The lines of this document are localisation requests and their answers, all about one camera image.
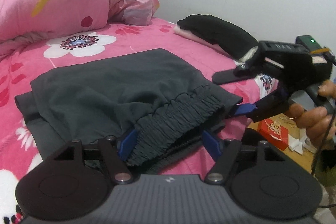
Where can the person's right hand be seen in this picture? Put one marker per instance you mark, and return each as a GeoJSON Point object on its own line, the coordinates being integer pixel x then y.
{"type": "Point", "coordinates": [315, 121]}

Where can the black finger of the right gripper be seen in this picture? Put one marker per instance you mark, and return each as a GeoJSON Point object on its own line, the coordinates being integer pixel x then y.
{"type": "Point", "coordinates": [241, 73]}
{"type": "Point", "coordinates": [271, 105]}

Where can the pink quilt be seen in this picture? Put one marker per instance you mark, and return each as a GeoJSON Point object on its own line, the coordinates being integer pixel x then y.
{"type": "Point", "coordinates": [28, 21]}

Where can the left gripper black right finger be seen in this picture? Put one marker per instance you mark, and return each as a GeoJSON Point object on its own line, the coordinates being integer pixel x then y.
{"type": "Point", "coordinates": [261, 179]}

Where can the folded black garment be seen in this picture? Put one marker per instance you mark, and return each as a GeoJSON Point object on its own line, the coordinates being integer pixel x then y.
{"type": "Point", "coordinates": [230, 37]}

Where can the red box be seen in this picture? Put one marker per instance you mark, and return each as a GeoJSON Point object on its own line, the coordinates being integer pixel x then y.
{"type": "Point", "coordinates": [274, 133]}

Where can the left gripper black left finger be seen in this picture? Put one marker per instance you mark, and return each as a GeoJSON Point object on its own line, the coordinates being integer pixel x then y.
{"type": "Point", "coordinates": [76, 179]}

